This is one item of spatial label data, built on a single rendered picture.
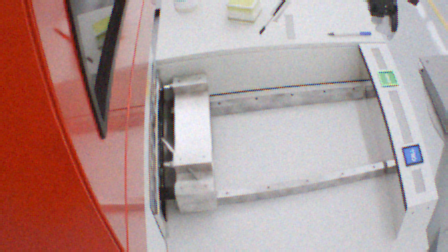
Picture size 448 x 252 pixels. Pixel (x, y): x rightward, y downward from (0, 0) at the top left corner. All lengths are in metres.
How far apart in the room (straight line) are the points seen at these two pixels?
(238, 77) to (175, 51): 0.17
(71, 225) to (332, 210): 0.81
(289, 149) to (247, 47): 0.26
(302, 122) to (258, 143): 0.12
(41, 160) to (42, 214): 0.10
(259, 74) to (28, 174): 1.06
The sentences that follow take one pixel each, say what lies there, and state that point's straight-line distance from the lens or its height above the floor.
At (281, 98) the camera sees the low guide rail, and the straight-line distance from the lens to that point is 1.48.
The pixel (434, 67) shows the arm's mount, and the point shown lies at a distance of 1.61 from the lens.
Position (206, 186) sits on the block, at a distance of 1.25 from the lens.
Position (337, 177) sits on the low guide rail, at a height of 0.85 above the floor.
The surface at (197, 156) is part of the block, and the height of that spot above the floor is 0.91.
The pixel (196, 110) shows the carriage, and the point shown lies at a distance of 1.44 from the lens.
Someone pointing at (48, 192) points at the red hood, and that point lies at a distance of 0.56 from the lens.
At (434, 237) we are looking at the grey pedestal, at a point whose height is 0.13.
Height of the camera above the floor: 1.88
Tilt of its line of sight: 46 degrees down
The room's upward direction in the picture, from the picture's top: 9 degrees counter-clockwise
